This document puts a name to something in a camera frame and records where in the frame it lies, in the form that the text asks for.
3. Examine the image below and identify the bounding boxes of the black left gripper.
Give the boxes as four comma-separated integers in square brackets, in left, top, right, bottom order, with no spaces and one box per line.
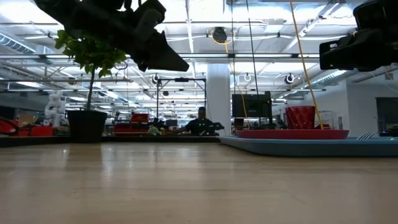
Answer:
[74,0,190,72]

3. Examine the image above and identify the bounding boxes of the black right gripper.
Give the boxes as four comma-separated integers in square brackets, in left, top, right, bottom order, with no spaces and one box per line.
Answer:
[319,29,398,72]

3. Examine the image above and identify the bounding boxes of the fork with red handle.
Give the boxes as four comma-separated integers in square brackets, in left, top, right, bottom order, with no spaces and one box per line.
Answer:
[355,132,376,141]

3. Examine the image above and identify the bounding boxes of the red faceted cup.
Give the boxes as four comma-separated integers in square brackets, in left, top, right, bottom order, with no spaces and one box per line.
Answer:
[285,105,317,131]

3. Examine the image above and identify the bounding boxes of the red round plate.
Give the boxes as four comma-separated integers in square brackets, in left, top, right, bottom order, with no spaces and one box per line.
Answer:
[234,128,350,140]

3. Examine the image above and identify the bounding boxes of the blue plastic tray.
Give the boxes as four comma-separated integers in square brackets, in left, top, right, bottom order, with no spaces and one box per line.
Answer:
[217,135,398,157]

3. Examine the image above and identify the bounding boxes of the white pillar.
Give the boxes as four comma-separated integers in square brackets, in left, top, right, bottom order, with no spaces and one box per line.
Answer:
[206,63,232,136]

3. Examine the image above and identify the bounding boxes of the red tool boxes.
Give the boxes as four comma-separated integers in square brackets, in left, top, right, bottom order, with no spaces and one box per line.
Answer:
[113,113,150,136]

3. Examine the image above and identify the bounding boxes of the green leafy plant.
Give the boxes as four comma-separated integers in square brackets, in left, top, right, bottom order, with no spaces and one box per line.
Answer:
[54,29,127,111]

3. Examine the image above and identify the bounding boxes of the person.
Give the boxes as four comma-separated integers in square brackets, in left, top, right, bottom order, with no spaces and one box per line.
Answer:
[169,106,225,137]

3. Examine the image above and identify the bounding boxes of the black screen on stand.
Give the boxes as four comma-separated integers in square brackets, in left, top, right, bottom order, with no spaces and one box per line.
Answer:
[231,91,273,119]

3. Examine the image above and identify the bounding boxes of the black plant pot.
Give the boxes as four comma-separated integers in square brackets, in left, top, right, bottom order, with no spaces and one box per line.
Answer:
[66,109,108,144]

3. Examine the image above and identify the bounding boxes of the white robot figure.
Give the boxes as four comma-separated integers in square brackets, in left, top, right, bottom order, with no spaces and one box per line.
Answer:
[44,90,67,128]

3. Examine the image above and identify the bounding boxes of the red storage bins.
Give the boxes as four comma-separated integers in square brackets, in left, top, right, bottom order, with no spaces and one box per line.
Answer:
[0,116,54,138]

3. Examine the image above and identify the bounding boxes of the cardboard box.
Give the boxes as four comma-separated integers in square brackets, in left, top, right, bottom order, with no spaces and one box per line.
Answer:
[17,113,38,125]

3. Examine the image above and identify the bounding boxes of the black metal rig frame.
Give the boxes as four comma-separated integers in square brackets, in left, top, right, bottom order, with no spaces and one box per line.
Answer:
[156,77,208,125]

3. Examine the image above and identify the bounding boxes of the yellow hanging cable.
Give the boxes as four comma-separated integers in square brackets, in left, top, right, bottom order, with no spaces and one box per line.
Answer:
[289,0,325,130]

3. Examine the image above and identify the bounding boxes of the black aluminium table frame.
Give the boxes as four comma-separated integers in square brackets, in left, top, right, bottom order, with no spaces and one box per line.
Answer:
[0,135,222,148]

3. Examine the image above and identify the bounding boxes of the black hanging cable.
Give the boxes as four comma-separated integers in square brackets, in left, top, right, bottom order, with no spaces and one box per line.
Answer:
[245,0,262,128]

